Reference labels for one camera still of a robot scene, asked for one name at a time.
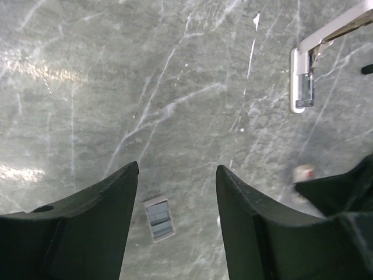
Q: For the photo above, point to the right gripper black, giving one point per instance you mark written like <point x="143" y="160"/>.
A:
<point x="348" y="192"/>

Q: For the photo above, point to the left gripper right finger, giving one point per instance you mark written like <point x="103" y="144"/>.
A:
<point x="264" y="239"/>

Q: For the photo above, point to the grey staple strips pile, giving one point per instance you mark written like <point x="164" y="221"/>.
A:
<point x="159" y="218"/>

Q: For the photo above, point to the staple box cardboard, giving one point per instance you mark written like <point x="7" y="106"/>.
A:
<point x="305" y="172"/>

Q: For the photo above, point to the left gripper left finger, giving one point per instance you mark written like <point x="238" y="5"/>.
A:
<point x="82" y="236"/>

